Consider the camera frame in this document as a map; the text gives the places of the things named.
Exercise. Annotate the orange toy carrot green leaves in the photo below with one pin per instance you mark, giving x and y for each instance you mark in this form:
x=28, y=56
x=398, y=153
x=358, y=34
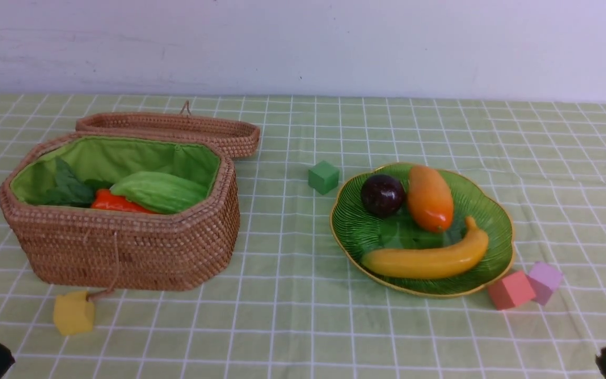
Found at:
x=113, y=202

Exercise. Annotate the yellow toy banana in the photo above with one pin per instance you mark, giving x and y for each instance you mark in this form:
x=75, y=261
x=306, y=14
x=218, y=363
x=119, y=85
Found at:
x=433, y=263

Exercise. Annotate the green toy bitter gourd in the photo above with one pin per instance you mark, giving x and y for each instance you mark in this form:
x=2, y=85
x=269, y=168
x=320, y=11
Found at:
x=162, y=193

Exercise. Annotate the orange toy mango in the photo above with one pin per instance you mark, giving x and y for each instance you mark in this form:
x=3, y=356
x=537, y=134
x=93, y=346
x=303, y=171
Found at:
x=429, y=199

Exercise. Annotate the dark purple toy mangosteen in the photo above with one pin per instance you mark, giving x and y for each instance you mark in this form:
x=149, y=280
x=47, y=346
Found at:
x=382, y=195

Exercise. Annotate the yellow foam cube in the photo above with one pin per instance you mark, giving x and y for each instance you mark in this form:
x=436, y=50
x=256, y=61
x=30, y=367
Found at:
x=73, y=313

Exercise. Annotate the pink foam cube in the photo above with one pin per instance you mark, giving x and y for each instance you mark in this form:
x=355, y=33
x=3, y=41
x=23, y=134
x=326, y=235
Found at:
x=545, y=280

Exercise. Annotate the salmon red foam cube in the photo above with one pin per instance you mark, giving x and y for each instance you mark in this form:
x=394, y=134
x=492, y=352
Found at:
x=511, y=291

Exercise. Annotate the woven wicker basket green lining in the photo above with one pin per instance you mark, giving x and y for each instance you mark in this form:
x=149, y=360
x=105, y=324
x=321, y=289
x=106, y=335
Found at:
x=87, y=247

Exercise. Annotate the green leaf-shaped glass plate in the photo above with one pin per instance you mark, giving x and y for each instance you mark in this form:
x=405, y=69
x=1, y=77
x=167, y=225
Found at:
x=358, y=233

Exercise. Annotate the woven wicker basket lid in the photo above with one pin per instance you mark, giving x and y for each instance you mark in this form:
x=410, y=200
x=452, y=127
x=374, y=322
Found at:
x=232, y=138

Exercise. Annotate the green foam cube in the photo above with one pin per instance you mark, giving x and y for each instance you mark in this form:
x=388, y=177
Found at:
x=323, y=177

